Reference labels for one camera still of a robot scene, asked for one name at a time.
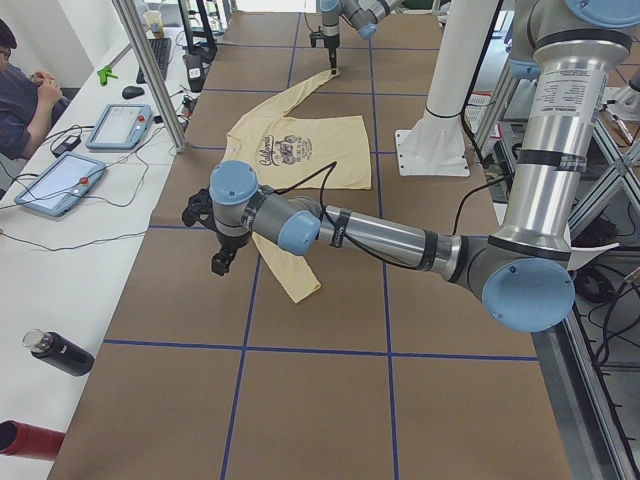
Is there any cream yellow graphic shirt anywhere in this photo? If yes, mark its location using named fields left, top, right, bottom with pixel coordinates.
left=225, top=68, right=373, bottom=304

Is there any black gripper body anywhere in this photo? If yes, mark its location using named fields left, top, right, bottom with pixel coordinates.
left=211, top=232, right=251, bottom=274
left=322, top=35, right=340, bottom=70

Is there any red cylinder bottle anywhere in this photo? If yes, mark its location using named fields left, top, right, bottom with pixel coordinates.
left=1, top=420, right=65, bottom=461

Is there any black keyboard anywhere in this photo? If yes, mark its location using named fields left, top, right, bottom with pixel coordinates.
left=147, top=37, right=172, bottom=80

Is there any blue teach pendant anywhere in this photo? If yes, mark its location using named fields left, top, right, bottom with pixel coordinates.
left=14, top=152, right=107, bottom=217
left=85, top=104, right=153, bottom=151

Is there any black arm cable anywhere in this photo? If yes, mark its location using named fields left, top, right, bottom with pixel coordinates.
left=259, top=159, right=401, bottom=271

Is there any blue teach pendant far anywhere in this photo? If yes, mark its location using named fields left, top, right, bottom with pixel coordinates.
left=85, top=104, right=153, bottom=151

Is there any green plastic clamp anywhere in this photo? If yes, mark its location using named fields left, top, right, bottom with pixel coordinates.
left=97, top=65, right=119, bottom=86

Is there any white pedestal column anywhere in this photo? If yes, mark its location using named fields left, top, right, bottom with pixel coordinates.
left=395, top=0, right=501, bottom=177

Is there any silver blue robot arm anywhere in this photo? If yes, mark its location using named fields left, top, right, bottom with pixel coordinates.
left=309, top=0, right=402, bottom=75
left=182, top=1, right=639, bottom=332

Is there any black computer mouse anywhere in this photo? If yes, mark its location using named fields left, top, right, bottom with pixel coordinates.
left=121, top=86, right=145, bottom=100

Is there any seated person dark shirt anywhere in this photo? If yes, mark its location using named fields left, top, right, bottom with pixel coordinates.
left=1, top=21, right=70, bottom=160

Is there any blue teach pendant near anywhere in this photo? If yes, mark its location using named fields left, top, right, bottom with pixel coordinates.
left=14, top=152, right=107, bottom=217

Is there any aluminium frame post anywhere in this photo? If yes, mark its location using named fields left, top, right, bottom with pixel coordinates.
left=111, top=0, right=186, bottom=153

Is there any black water bottle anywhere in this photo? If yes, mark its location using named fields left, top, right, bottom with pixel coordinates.
left=22, top=329, right=94, bottom=377

